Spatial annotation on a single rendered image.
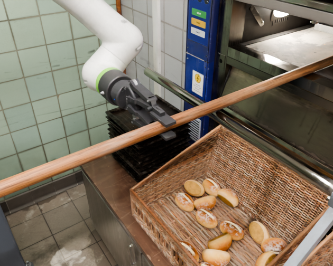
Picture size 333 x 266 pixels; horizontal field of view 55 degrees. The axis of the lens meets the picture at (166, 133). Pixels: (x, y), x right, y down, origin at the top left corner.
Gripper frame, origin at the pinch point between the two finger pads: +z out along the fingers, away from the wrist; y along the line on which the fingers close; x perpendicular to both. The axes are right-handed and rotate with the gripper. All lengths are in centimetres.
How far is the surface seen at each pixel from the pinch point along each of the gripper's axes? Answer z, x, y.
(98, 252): -61, 4, 120
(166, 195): -28, -21, 60
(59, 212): -103, 11, 120
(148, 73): -32.3, -16.3, 3.1
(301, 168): 27.3, -16.5, 2.5
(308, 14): 6.3, -38.9, -21.1
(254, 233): 9, -35, 57
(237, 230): 5, -30, 56
